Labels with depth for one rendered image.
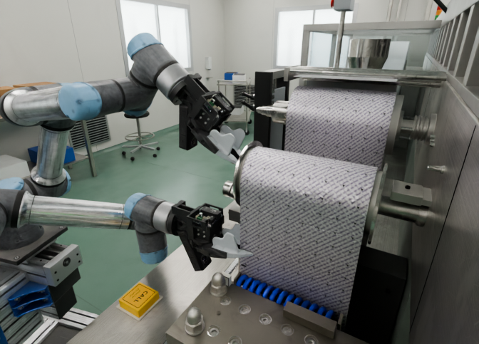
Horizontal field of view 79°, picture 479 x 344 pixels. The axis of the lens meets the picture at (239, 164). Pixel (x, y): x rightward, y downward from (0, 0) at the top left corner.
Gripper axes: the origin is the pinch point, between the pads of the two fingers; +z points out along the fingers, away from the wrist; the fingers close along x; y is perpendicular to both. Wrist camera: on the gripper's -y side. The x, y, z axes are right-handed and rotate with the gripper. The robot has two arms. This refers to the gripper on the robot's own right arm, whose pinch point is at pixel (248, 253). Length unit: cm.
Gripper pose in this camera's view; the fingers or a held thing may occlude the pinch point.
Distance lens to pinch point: 66.5
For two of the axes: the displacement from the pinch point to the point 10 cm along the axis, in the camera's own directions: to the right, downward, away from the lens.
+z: 8.7, 1.9, -4.6
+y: 0.0, -9.2, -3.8
